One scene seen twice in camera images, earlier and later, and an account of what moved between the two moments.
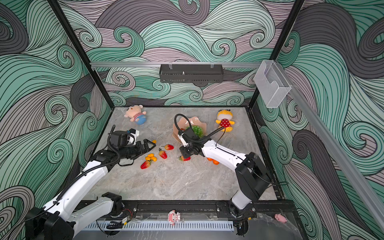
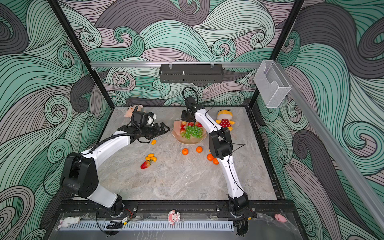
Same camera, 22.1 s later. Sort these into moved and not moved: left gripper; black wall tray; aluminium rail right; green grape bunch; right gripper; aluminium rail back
Moved: right gripper; left gripper
Not moved: aluminium rail back; aluminium rail right; green grape bunch; black wall tray
